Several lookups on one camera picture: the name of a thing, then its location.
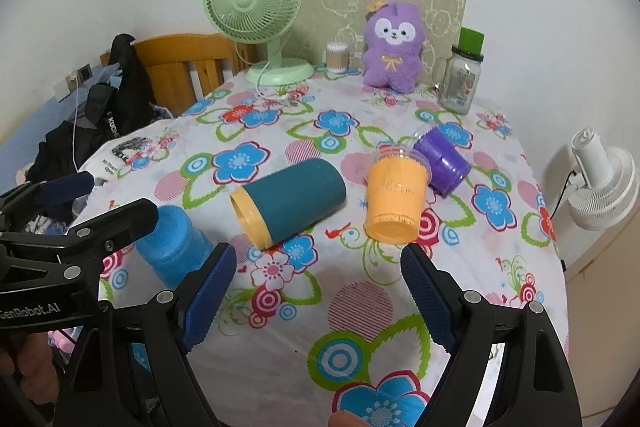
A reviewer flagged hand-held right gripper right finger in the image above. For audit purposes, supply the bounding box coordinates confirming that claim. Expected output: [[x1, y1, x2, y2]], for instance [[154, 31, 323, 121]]
[[400, 243, 583, 427]]

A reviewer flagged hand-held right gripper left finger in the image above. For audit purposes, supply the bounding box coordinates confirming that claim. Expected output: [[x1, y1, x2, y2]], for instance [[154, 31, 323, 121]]
[[52, 243, 238, 427]]

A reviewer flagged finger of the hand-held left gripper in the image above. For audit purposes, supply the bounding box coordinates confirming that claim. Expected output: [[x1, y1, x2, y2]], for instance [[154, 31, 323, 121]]
[[0, 171, 96, 233], [60, 199, 160, 293]]

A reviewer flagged teal cup with yellow rim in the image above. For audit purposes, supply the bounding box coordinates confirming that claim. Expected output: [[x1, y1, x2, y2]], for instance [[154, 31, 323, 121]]
[[229, 158, 347, 250]]

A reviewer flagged blue cup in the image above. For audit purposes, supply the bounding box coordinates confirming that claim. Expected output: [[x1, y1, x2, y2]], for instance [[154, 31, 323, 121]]
[[135, 205, 216, 288]]

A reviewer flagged orange cup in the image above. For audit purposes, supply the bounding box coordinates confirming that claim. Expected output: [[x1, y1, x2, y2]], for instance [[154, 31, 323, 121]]
[[363, 147, 433, 244]]

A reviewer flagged purple cup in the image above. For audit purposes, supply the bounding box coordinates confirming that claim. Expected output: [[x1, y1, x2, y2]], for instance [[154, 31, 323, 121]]
[[412, 127, 472, 198]]

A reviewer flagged person's left hand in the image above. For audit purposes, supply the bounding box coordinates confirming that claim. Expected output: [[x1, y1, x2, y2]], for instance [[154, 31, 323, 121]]
[[0, 332, 68, 400]]

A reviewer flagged person's right hand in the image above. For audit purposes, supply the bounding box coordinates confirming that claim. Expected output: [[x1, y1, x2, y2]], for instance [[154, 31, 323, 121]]
[[327, 409, 373, 427]]

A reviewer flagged blue bedsheet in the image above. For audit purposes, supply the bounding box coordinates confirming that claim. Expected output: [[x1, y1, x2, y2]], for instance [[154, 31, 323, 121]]
[[0, 97, 76, 188]]

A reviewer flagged floral tablecloth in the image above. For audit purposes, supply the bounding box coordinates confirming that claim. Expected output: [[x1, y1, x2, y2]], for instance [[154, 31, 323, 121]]
[[67, 67, 571, 427]]

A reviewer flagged black bag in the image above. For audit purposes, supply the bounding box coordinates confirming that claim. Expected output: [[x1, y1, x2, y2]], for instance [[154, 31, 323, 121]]
[[25, 34, 156, 188]]

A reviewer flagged wooden chair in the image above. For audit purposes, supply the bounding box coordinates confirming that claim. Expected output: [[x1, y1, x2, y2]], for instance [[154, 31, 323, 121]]
[[100, 33, 256, 118]]

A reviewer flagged white fan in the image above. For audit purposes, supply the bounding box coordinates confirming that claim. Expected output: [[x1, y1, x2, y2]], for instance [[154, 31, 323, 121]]
[[565, 129, 640, 233]]

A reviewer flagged glass bottle with green lid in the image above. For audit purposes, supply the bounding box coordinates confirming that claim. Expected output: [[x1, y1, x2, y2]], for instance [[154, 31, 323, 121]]
[[437, 27, 487, 115]]

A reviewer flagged purple plush toy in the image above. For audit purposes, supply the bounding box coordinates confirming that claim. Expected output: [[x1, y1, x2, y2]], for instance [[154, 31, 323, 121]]
[[361, 1, 428, 92]]

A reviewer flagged cotton swab jar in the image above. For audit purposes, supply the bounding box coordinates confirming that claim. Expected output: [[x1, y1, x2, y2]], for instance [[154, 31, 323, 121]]
[[326, 41, 349, 74]]

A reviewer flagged white charging cable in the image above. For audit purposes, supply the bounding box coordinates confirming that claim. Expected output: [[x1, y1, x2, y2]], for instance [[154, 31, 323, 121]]
[[70, 74, 85, 170]]

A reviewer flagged black fan cable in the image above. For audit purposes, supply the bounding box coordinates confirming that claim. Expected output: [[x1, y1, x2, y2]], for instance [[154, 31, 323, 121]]
[[547, 167, 576, 218]]

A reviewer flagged white fan cable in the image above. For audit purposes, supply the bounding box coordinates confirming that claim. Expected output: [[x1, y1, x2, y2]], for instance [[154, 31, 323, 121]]
[[255, 69, 303, 108]]

